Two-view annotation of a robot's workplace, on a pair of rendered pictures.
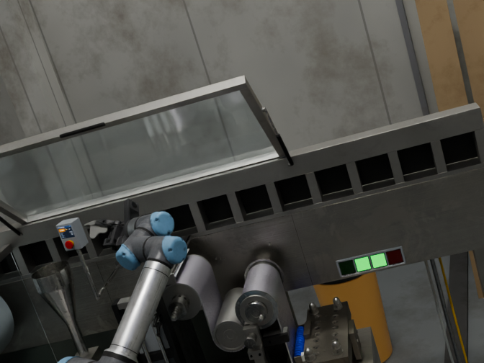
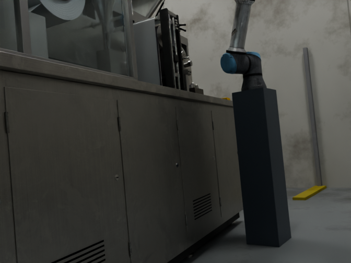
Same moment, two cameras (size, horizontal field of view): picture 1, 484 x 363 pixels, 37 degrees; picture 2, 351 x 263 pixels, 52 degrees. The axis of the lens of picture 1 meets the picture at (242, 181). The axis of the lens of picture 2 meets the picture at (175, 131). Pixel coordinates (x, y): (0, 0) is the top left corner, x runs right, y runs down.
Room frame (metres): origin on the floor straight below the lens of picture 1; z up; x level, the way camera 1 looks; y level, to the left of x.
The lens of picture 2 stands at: (1.72, 2.57, 0.62)
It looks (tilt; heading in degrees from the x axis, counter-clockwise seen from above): 2 degrees up; 285
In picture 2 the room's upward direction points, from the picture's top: 5 degrees counter-clockwise
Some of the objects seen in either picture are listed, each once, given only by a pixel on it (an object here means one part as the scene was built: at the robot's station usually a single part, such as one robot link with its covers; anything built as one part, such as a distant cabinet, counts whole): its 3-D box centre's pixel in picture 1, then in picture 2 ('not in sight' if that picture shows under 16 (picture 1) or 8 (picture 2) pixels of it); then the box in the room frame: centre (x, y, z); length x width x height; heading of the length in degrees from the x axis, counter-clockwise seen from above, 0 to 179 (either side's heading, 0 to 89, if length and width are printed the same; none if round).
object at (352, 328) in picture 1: (355, 339); not in sight; (2.39, -0.22, 0.96); 0.10 x 0.03 x 0.11; 167
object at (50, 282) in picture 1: (52, 276); not in sight; (2.54, 0.77, 1.50); 0.14 x 0.14 x 0.06
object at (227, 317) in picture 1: (235, 317); not in sight; (2.42, 0.17, 1.17); 0.26 x 0.12 x 0.12; 167
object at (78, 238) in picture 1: (70, 235); not in sight; (2.42, 0.62, 1.66); 0.07 x 0.07 x 0.10; 65
